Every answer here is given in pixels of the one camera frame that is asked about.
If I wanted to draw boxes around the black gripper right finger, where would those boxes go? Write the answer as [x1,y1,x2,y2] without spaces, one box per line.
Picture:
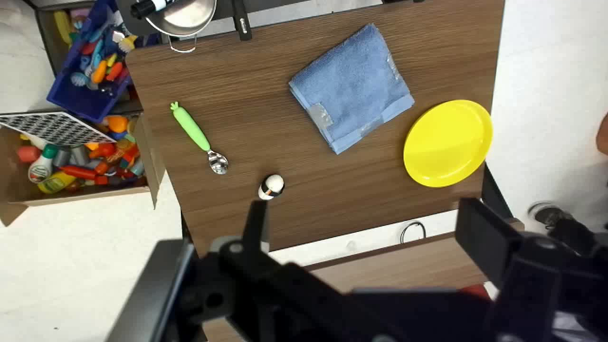
[454,195,528,280]

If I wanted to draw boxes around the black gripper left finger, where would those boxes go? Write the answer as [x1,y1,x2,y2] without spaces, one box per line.
[240,195,274,254]

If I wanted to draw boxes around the raised wooden desk shelf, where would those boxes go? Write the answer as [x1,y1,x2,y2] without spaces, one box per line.
[302,231,490,296]

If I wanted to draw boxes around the small white ball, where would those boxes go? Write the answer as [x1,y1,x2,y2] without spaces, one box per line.
[257,172,287,202]

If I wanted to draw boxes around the yellow round plate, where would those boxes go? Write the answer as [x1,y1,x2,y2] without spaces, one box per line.
[401,96,496,189]

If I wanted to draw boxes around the blue folded towel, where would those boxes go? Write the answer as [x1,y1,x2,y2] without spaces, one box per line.
[287,22,416,155]

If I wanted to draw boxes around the blue plastic toy bin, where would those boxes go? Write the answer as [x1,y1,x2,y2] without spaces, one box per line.
[46,0,139,125]

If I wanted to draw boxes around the grey striped cloth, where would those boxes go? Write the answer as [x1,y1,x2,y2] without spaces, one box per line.
[0,109,116,147]

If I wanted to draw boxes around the cardboard box of toys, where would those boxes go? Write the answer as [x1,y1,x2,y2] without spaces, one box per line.
[0,109,167,227]

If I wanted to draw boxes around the yellow toy banana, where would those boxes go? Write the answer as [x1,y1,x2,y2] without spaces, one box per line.
[53,7,76,45]

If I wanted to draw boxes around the metal wire loop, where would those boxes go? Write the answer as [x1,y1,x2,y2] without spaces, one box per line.
[397,218,430,244]

